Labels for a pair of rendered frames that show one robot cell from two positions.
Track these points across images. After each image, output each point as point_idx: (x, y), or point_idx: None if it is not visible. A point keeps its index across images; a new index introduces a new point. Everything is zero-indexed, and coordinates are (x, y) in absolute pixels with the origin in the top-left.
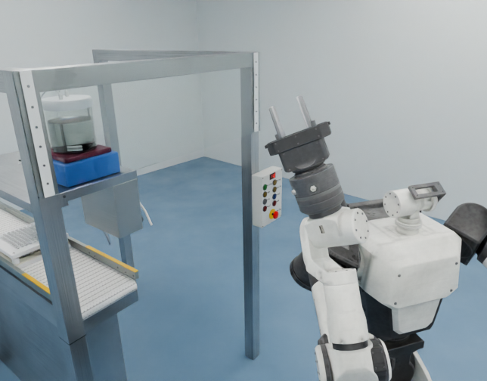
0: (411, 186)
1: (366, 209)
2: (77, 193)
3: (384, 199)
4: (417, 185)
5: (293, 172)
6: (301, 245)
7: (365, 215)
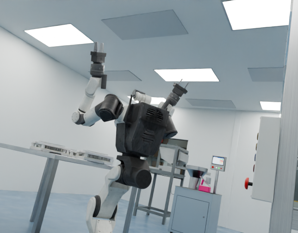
0: (144, 93)
1: (153, 108)
2: None
3: (151, 100)
4: (142, 92)
5: (179, 96)
6: (172, 114)
7: (159, 102)
